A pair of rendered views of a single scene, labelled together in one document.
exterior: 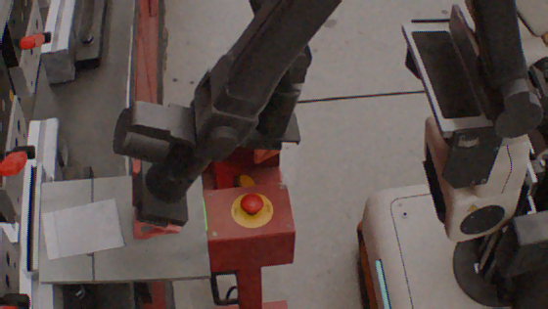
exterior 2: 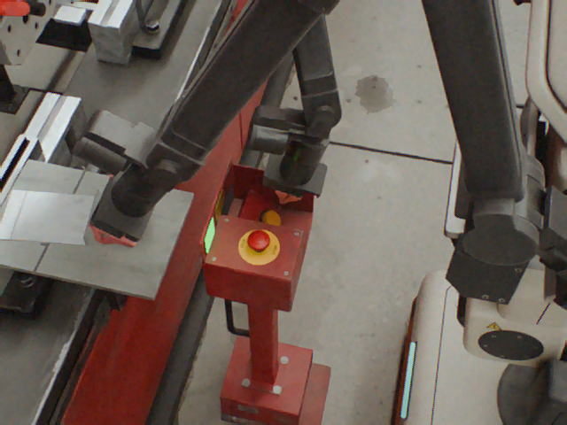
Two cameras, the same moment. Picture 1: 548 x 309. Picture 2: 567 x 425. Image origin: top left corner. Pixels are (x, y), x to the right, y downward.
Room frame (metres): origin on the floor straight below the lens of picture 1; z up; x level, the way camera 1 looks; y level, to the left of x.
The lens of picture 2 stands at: (0.07, -0.26, 1.94)
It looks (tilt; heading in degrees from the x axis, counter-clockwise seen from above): 55 degrees down; 21
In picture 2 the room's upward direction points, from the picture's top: straight up
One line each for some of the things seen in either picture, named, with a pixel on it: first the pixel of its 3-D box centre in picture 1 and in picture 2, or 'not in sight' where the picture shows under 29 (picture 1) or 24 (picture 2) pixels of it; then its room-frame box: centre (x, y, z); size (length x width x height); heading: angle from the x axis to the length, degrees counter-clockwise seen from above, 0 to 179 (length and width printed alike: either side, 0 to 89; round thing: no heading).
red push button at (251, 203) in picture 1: (251, 206); (259, 243); (0.73, 0.04, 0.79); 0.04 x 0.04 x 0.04
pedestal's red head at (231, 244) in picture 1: (244, 198); (260, 233); (0.77, 0.05, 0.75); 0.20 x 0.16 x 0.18; 8
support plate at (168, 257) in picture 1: (117, 228); (88, 226); (0.55, 0.23, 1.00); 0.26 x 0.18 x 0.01; 97
